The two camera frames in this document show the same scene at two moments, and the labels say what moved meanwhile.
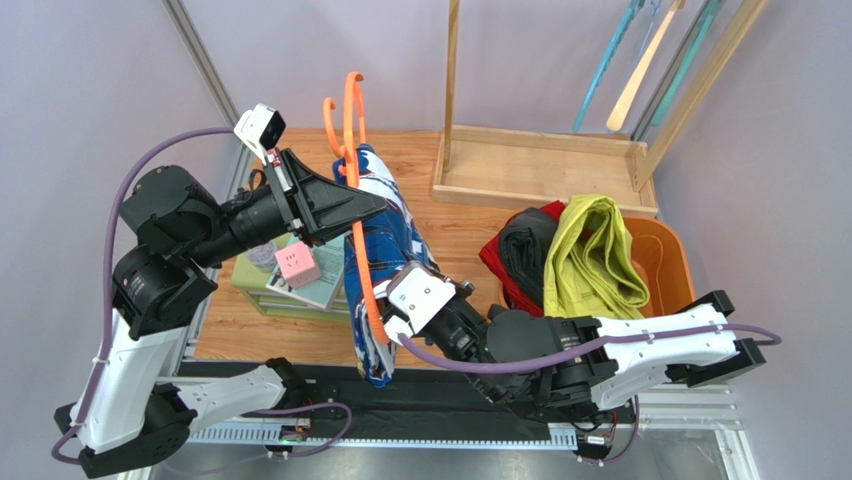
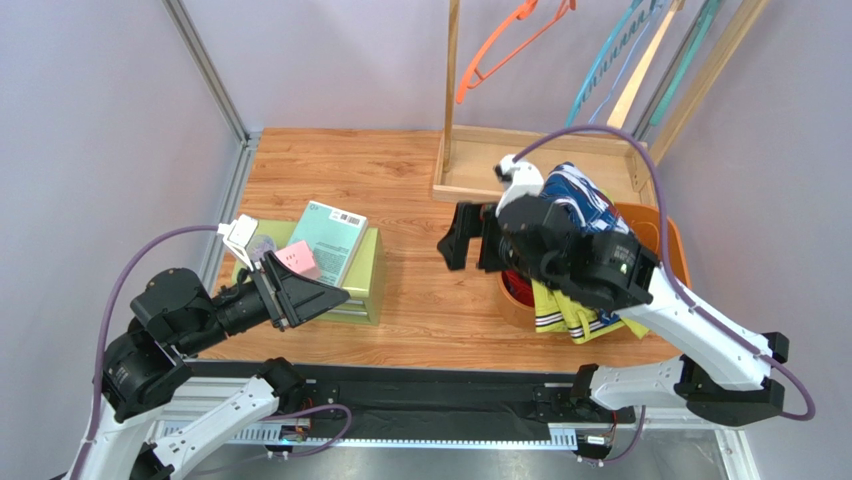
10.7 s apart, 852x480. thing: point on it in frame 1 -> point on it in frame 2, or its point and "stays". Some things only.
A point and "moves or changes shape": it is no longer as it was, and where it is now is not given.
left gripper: [312, 207] -> [300, 297]
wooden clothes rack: [527, 167] stays
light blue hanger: [628, 12] moves or changes shape
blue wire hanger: [655, 12] moves or changes shape
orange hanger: [349, 156] -> [473, 77]
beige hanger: [643, 64] stays
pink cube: [297, 265] stays
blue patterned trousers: [377, 251] -> [567, 185]
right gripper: [446, 320] -> [489, 238]
